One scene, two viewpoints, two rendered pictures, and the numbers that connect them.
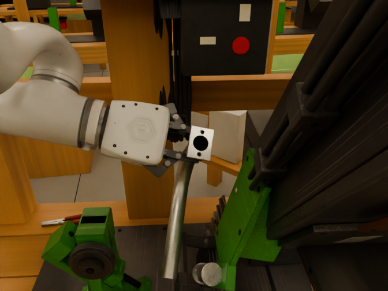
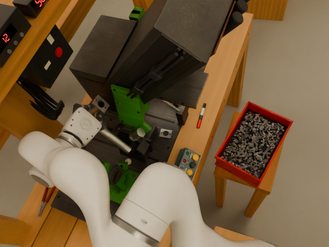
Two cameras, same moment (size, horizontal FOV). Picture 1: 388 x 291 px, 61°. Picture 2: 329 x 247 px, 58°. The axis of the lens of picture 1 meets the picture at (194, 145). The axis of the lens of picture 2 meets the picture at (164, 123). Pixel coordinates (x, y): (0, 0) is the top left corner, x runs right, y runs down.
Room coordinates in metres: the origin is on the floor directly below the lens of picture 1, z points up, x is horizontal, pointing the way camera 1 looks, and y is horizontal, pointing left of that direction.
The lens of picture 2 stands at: (-0.07, 0.30, 2.14)
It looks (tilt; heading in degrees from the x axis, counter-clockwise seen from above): 62 degrees down; 314
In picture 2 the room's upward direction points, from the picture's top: 20 degrees counter-clockwise
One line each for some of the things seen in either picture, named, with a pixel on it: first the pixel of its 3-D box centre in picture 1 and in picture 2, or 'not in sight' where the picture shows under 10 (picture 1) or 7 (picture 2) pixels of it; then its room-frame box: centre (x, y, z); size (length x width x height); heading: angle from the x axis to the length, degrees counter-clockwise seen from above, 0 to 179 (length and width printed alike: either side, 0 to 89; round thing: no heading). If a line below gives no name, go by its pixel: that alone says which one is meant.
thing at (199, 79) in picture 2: (344, 249); (158, 80); (0.41, -0.26, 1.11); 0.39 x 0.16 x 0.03; 3
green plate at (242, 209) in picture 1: (256, 213); (132, 101); (0.44, -0.11, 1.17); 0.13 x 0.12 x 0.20; 93
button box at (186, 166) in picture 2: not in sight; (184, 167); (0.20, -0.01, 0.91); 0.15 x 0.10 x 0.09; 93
